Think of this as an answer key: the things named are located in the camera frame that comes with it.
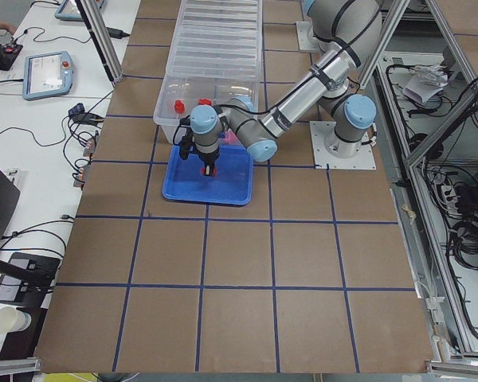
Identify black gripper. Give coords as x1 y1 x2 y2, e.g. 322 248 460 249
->
178 133 219 177

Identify red block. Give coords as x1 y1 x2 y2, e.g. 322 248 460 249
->
224 131 241 145
200 166 217 177
198 98 213 106
174 99 186 114

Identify clear plastic box lid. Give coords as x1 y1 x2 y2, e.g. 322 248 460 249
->
167 0 262 81

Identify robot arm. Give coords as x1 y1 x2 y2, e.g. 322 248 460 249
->
178 0 382 176

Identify red block in box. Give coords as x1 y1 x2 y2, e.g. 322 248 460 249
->
224 131 241 145
174 99 186 114
198 98 213 106

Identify clear plastic storage box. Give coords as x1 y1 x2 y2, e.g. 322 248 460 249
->
153 75 260 143

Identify blue plastic tray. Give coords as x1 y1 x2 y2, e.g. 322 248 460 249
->
163 145 253 205

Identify black power adapter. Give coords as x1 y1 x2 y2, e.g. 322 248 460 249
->
106 27 130 39

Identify teach pendant with red button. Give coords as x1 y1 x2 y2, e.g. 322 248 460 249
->
22 51 74 101

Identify white paper cup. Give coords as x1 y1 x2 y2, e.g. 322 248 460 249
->
0 306 32 334

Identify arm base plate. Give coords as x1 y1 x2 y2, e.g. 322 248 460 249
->
310 121 377 170
296 21 321 53

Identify aluminium frame post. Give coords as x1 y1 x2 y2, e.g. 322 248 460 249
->
76 0 123 86

